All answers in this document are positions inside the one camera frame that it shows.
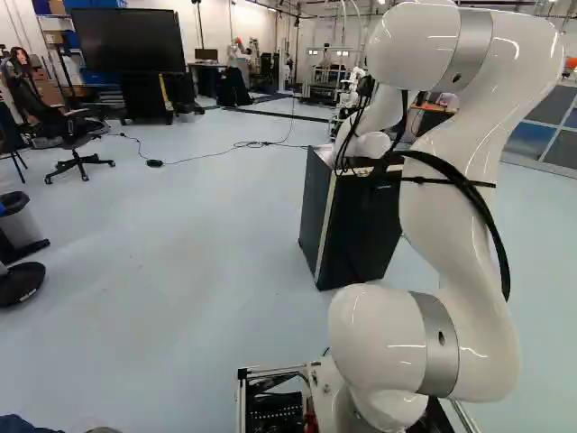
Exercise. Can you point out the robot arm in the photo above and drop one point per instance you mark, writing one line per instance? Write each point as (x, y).
(451, 212)

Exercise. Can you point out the black case with pale edges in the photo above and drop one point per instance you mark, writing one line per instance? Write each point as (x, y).
(356, 234)

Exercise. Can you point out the large black screen on stand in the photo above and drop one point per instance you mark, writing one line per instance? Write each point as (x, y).
(128, 40)

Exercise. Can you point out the black office chair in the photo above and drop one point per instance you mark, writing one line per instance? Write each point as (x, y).
(49, 117)

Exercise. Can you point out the grey bin with black lid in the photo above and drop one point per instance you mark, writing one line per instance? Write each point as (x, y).
(20, 225)

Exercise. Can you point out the round black floor base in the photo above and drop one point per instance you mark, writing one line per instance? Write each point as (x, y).
(20, 284)

